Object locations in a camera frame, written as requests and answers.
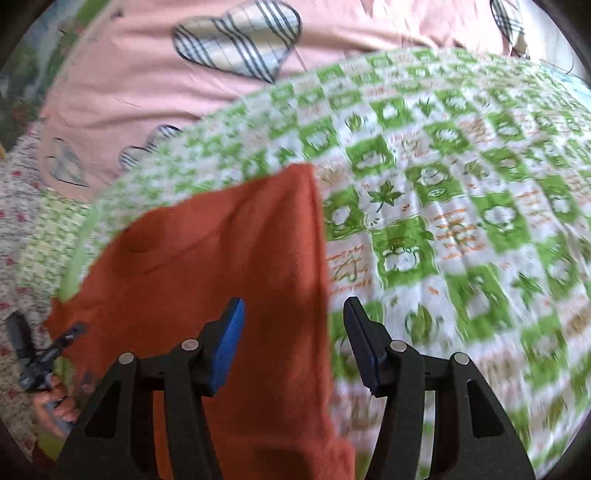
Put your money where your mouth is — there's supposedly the rust orange knit garment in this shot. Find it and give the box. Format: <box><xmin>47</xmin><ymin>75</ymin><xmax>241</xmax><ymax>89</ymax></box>
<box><xmin>45</xmin><ymin>164</ymin><xmax>355</xmax><ymax>479</ymax></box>

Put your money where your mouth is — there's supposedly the person's left hand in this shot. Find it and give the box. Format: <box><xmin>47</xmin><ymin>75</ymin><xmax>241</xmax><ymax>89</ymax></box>
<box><xmin>32</xmin><ymin>375</ymin><xmax>80</xmax><ymax>439</ymax></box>

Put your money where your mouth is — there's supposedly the green checked small pillow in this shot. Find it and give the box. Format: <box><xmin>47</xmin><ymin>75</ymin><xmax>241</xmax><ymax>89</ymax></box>
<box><xmin>16</xmin><ymin>190</ymin><xmax>90</xmax><ymax>298</ymax></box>

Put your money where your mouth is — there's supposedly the red floral bed sheet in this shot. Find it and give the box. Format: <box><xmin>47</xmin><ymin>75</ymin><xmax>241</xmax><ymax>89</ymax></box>
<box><xmin>1</xmin><ymin>121</ymin><xmax>46</xmax><ymax>467</ymax></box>

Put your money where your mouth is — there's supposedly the green white patterned quilt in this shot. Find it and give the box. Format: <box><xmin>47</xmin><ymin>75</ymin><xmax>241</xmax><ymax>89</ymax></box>
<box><xmin>49</xmin><ymin>48</ymin><xmax>590</xmax><ymax>475</ymax></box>

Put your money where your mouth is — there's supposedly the pink heart patterned duvet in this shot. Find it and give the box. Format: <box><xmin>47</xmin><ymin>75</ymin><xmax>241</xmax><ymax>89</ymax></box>
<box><xmin>37</xmin><ymin>1</ymin><xmax>530</xmax><ymax>201</ymax></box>

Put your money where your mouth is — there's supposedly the landscape wall painting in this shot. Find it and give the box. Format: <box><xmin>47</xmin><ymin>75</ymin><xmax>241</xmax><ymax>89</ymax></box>
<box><xmin>1</xmin><ymin>0</ymin><xmax>108</xmax><ymax>152</ymax></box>

